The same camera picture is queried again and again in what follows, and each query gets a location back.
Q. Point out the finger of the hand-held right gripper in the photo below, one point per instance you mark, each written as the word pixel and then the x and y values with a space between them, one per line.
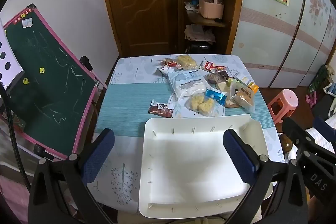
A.
pixel 324 125
pixel 296 134

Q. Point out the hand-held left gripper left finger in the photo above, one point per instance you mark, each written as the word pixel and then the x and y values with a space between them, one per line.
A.
pixel 98 155

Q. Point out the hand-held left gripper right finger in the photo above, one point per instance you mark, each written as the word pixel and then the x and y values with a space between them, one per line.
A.
pixel 239 158

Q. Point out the white plastic tray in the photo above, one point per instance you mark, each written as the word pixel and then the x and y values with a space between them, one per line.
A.
pixel 189 161

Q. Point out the clear bread packet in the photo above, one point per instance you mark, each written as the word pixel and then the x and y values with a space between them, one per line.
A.
pixel 242 98

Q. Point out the small blue packet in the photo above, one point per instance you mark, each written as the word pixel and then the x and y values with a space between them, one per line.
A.
pixel 215 96

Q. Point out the yellow round crisp packet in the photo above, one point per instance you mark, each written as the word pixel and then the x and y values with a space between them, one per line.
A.
pixel 200 103

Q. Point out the white orange snack packet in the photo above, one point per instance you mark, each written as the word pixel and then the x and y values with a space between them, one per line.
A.
pixel 249 85

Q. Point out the brown chocolate packet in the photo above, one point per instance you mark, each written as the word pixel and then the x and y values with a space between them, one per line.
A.
pixel 160 109

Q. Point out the green pastry packet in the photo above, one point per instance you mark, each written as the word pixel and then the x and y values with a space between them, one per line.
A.
pixel 231 81

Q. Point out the mixed nut crisp packet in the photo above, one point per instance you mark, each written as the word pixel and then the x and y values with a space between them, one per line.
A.
pixel 211 79

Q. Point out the large white bag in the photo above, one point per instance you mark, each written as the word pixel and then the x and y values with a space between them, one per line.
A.
pixel 187 82

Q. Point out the red white cookie packet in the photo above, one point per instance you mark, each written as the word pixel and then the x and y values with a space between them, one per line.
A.
pixel 208 65

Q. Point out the yellow crisp block packet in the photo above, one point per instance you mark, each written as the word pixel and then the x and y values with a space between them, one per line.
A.
pixel 186 61

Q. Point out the red candy packet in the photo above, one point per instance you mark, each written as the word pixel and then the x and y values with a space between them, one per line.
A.
pixel 170 64

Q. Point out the checked white blanket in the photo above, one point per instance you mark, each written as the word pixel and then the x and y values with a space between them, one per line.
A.
pixel 324 141

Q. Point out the dark cloth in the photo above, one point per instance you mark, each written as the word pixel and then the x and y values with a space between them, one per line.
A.
pixel 321 108

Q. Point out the pink toy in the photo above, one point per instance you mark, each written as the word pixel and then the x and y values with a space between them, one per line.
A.
pixel 311 101

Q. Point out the light blue cloth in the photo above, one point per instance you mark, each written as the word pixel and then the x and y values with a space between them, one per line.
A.
pixel 331 90

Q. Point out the pink plastic stool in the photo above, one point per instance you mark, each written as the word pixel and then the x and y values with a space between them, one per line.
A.
pixel 287 98

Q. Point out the green box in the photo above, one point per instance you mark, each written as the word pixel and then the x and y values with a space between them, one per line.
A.
pixel 319 81

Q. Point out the floral sliding wardrobe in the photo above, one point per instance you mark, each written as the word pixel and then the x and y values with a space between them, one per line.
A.
pixel 275 43

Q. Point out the black easel knob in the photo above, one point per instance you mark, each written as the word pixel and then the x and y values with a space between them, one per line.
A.
pixel 85 61

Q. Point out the black container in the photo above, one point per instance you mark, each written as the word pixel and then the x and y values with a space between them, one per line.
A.
pixel 199 47

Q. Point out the folded cloths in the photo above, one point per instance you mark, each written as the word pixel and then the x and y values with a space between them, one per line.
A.
pixel 199 33

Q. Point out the white paper black dots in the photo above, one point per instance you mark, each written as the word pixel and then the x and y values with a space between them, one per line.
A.
pixel 10 56

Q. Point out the wooden shelf cabinet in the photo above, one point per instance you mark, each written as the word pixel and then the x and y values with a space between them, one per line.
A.
pixel 236 3

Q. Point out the pink basket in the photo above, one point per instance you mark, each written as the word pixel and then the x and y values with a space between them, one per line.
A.
pixel 210 7

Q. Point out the wooden door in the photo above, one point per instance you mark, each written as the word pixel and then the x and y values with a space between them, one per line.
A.
pixel 136 3

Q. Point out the small toy pile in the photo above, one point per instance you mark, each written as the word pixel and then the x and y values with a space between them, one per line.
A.
pixel 191 5

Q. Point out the wooden bed frame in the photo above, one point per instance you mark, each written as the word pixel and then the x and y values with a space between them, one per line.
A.
pixel 286 145

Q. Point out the green chalkboard pink frame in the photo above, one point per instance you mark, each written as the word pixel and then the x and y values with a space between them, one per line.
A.
pixel 47 77

